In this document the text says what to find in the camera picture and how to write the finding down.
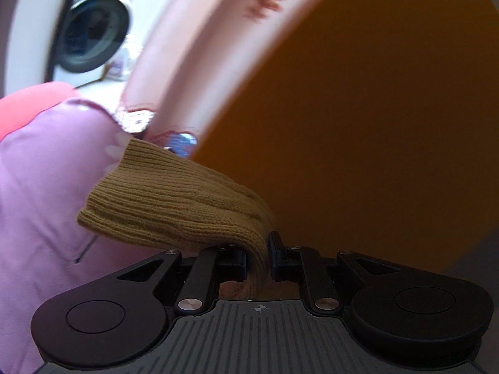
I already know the beige cable-knit sweater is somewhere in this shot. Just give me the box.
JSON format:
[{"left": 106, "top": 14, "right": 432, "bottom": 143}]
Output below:
[{"left": 77, "top": 138, "right": 277, "bottom": 300}]

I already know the orange headboard panel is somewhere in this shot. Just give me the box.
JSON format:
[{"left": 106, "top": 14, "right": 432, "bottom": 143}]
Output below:
[{"left": 193, "top": 0, "right": 498, "bottom": 271}]

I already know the pink printed bed sheet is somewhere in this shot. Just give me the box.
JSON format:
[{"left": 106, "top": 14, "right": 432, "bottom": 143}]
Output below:
[{"left": 1, "top": 82, "right": 159, "bottom": 373}]

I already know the pink floral pillow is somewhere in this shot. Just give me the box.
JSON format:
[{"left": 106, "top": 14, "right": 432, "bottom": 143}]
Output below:
[{"left": 117, "top": 0, "right": 321, "bottom": 153}]

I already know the white washing machine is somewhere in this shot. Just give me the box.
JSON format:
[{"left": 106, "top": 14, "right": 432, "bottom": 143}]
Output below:
[{"left": 45, "top": 0, "right": 170, "bottom": 88}]

